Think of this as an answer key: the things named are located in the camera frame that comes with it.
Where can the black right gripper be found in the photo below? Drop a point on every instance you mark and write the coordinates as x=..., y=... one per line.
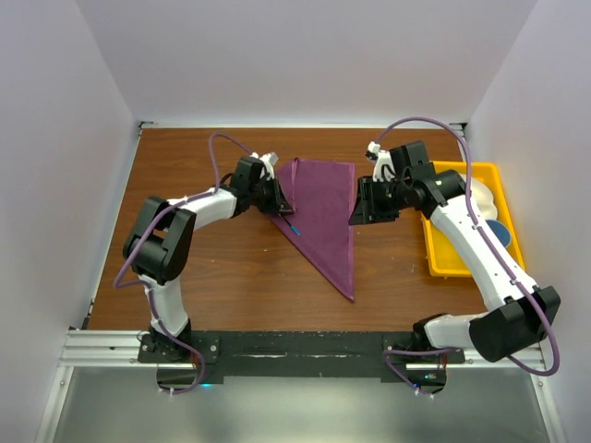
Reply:
x=367, y=209

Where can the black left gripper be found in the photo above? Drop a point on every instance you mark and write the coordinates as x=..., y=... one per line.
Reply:
x=278, y=203

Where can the purple cloth napkin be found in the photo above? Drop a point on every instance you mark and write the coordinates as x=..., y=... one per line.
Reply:
x=322, y=194

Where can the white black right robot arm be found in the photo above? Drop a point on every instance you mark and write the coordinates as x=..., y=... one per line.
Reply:
x=519, y=312

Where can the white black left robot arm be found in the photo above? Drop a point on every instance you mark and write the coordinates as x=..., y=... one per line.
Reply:
x=159, y=243

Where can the yellow plastic tray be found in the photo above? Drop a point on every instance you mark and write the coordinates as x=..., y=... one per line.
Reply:
x=443, y=260

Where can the white divided plate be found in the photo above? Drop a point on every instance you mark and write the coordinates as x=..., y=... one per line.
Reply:
x=484, y=199

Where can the blue plastic cup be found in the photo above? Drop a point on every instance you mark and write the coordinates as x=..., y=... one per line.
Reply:
x=501, y=231

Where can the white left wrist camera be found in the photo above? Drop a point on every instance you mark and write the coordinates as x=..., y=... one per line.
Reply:
x=269, y=160

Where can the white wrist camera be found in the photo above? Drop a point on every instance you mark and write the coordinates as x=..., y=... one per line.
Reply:
x=383, y=170
x=269, y=160

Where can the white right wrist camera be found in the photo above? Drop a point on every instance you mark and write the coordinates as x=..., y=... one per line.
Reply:
x=383, y=170

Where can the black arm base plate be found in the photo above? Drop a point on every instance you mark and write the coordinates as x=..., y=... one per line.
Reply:
x=303, y=354

